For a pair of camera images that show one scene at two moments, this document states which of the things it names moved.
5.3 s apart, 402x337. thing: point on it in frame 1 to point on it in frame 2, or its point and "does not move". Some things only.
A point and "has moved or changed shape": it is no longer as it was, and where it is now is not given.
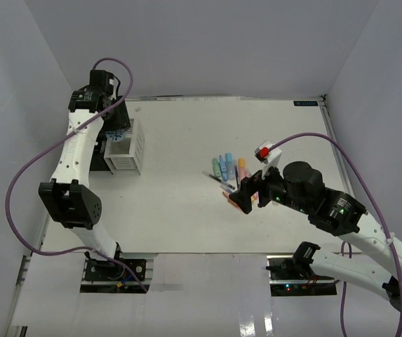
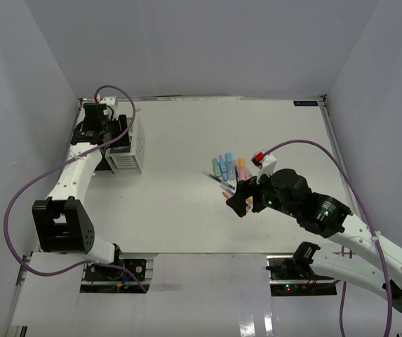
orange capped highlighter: (242, 167) does not move
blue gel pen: (226, 189) does not move
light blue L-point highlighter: (230, 169) does not move
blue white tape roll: (115, 135) has moved or changed shape
